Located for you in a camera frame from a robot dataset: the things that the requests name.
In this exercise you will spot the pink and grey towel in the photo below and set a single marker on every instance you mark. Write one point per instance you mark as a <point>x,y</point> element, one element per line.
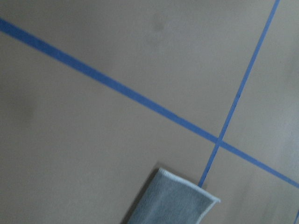
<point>167,198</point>

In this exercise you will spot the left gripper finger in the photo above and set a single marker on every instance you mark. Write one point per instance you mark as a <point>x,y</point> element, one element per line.
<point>296,220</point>

